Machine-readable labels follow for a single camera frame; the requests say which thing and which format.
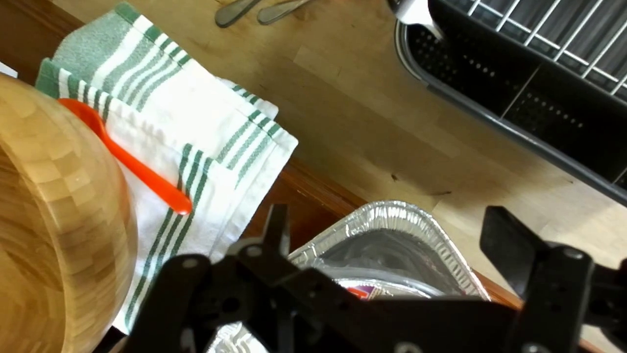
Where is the grey dish rack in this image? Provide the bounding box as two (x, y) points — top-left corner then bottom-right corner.
(391, 0), (627, 208)

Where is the small silver spoon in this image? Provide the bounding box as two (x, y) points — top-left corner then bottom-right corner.
(255, 0), (310, 28)

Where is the aluminium foil tray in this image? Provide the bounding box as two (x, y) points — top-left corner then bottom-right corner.
(212, 199), (495, 353)

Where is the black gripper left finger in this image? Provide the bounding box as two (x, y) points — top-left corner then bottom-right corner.
(122, 204), (369, 353)

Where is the wooden bowl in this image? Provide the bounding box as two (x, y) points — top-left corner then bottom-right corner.
(0, 73), (140, 353)

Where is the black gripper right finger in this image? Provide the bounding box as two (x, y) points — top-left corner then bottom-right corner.
(479, 204), (627, 353)

